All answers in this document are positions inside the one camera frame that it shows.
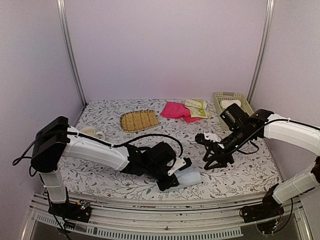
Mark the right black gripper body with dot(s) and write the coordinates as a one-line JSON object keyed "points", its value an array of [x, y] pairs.
{"points": [[241, 137]]}

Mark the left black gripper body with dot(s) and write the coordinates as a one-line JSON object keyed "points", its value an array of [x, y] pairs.
{"points": [[154, 172]]}

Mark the light blue towel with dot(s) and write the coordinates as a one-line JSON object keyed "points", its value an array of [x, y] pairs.
{"points": [[186, 178]]}

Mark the cream towel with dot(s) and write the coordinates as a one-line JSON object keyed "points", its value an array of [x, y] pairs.
{"points": [[226, 103]]}

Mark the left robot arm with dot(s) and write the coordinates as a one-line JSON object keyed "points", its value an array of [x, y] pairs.
{"points": [[59, 139]]}

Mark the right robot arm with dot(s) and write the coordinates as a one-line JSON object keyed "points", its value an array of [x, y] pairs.
{"points": [[266, 124]]}

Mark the green plastic basket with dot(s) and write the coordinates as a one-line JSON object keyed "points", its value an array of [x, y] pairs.
{"points": [[218, 96]]}

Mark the floral tablecloth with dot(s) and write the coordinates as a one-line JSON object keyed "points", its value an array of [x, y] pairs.
{"points": [[253, 170]]}

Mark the yellow green patterned towel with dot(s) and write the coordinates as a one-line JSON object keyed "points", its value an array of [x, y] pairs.
{"points": [[197, 108]]}

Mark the woven bamboo tray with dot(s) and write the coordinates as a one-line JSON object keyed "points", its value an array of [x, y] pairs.
{"points": [[138, 120]]}

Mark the pink towel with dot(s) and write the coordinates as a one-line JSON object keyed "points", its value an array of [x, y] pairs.
{"points": [[174, 110]]}

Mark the cream ceramic mug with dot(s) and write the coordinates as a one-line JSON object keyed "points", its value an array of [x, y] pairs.
{"points": [[91, 131]]}

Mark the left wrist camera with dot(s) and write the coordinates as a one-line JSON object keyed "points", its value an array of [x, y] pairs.
{"points": [[179, 164]]}

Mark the front aluminium rail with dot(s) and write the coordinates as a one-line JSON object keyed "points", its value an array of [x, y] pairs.
{"points": [[200, 219]]}

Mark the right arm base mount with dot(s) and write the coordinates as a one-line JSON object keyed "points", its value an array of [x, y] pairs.
{"points": [[267, 209]]}

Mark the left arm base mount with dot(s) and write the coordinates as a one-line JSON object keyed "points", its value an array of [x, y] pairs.
{"points": [[80, 211]]}

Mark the right aluminium post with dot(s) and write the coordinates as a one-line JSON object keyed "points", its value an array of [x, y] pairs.
{"points": [[268, 17]]}

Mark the aluminium post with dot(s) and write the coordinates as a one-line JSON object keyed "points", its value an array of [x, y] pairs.
{"points": [[268, 17], [62, 13]]}

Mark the left aluminium post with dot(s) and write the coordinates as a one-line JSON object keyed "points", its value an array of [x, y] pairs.
{"points": [[62, 13]]}

